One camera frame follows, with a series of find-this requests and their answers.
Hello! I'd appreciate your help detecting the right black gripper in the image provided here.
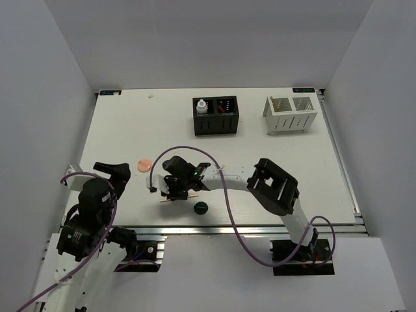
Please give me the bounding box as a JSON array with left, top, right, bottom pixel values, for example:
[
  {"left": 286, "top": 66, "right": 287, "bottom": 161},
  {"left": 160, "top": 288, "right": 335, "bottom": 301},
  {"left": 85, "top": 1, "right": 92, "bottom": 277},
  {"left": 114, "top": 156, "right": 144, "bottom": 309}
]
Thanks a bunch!
[{"left": 161, "top": 177, "right": 190, "bottom": 201}]

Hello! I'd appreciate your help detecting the gold brush horizontal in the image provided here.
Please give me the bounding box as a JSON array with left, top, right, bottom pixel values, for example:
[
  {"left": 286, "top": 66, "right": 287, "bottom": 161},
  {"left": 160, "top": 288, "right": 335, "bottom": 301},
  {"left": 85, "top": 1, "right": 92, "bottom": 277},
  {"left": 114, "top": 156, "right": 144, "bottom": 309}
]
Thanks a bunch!
[{"left": 160, "top": 193, "right": 199, "bottom": 203}]

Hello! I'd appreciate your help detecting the pink puff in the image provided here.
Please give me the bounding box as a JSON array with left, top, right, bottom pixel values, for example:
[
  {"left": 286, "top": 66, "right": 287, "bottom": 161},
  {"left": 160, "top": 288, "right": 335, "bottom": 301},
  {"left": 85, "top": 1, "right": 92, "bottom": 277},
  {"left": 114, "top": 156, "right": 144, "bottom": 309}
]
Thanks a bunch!
[{"left": 137, "top": 159, "right": 153, "bottom": 173}]

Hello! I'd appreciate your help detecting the white small bottle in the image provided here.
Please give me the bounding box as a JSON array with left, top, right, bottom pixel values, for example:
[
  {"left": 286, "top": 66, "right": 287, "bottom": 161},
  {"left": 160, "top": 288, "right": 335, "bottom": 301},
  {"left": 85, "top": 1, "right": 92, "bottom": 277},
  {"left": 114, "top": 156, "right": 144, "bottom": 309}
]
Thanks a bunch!
[{"left": 196, "top": 99, "right": 208, "bottom": 114}]

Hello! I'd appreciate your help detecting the gold brush vertical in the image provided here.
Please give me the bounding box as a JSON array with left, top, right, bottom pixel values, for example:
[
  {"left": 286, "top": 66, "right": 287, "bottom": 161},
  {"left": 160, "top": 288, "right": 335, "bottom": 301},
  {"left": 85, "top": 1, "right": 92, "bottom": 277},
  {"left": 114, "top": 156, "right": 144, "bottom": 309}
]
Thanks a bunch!
[{"left": 270, "top": 96, "right": 284, "bottom": 111}]

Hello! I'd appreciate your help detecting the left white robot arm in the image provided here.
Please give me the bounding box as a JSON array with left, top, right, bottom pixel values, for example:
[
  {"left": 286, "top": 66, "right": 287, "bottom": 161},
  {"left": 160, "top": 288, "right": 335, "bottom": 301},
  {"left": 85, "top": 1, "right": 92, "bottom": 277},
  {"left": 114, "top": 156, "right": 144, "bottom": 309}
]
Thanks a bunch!
[{"left": 43, "top": 162, "right": 138, "bottom": 311}]

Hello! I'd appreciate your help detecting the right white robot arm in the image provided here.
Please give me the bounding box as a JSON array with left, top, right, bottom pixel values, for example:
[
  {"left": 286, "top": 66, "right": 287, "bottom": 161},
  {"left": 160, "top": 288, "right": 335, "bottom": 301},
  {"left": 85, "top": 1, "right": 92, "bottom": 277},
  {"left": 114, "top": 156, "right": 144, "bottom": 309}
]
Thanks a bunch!
[{"left": 155, "top": 156, "right": 318, "bottom": 259}]

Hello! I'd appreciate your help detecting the green puff lower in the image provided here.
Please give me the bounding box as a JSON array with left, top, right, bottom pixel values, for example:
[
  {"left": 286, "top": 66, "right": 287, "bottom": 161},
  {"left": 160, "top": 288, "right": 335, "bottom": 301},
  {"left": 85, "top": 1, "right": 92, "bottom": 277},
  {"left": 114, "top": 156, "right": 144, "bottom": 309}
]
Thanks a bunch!
[{"left": 194, "top": 201, "right": 209, "bottom": 215}]

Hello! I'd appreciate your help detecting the black organizer box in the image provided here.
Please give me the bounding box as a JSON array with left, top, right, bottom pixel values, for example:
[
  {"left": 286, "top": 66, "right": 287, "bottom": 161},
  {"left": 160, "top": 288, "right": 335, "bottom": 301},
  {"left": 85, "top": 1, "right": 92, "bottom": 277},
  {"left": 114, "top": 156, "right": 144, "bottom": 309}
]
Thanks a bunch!
[{"left": 192, "top": 96, "right": 239, "bottom": 137}]

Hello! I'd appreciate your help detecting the white organizer box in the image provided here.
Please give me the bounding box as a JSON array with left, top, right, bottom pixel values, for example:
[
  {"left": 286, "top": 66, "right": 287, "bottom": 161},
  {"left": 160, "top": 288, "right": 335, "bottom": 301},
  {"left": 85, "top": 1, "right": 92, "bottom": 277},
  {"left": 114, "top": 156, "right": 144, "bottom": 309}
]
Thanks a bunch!
[{"left": 263, "top": 96, "right": 318, "bottom": 135}]

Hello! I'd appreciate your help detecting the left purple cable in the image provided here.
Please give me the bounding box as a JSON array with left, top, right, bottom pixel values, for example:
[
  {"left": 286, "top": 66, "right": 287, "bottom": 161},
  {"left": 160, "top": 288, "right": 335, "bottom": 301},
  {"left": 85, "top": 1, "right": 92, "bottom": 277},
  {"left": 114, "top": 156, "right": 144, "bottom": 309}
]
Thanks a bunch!
[{"left": 14, "top": 172, "right": 160, "bottom": 312}]

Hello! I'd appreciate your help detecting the purple cable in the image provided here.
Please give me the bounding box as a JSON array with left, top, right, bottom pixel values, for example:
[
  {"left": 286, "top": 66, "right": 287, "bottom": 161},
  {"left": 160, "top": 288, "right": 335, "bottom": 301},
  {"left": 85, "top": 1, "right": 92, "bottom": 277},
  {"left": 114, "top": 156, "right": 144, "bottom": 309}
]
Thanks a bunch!
[
  {"left": 14, "top": 172, "right": 160, "bottom": 312},
  {"left": 149, "top": 146, "right": 336, "bottom": 268}
]

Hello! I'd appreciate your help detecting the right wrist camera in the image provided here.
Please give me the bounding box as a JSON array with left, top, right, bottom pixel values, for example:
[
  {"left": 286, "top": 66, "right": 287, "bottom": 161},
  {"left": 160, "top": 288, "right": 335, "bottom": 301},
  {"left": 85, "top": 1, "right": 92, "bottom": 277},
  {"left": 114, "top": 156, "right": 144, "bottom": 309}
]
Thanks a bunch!
[{"left": 146, "top": 174, "right": 169, "bottom": 196}]

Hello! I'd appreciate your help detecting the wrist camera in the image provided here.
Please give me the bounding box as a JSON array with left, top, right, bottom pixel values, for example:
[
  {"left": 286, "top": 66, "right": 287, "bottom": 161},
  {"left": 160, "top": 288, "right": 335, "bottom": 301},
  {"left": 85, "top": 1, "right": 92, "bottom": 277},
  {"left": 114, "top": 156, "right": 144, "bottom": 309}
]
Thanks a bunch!
[
  {"left": 146, "top": 174, "right": 169, "bottom": 196},
  {"left": 64, "top": 164, "right": 93, "bottom": 192}
]

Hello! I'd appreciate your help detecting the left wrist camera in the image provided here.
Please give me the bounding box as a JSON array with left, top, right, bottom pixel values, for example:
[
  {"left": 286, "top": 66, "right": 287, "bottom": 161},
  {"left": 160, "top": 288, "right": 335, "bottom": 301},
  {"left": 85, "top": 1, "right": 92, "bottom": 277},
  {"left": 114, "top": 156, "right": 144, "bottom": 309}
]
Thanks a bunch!
[{"left": 64, "top": 164, "right": 93, "bottom": 192}]

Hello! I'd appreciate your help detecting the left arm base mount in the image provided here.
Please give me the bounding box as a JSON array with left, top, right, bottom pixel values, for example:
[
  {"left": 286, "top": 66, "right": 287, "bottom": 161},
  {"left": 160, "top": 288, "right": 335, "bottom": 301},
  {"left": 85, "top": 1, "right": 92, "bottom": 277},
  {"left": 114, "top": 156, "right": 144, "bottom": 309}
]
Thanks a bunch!
[{"left": 115, "top": 234, "right": 166, "bottom": 273}]

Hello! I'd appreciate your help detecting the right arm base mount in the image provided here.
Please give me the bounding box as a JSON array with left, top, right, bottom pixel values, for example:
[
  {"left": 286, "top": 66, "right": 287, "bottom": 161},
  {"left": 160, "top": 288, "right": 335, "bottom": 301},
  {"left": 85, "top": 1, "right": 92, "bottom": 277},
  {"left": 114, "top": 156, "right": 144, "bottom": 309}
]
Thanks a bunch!
[{"left": 270, "top": 239, "right": 335, "bottom": 276}]

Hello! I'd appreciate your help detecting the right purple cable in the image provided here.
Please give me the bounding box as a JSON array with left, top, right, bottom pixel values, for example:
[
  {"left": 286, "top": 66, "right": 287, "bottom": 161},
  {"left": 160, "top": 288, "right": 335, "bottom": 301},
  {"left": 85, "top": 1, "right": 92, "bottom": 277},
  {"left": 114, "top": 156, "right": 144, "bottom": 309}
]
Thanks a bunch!
[{"left": 149, "top": 146, "right": 336, "bottom": 268}]

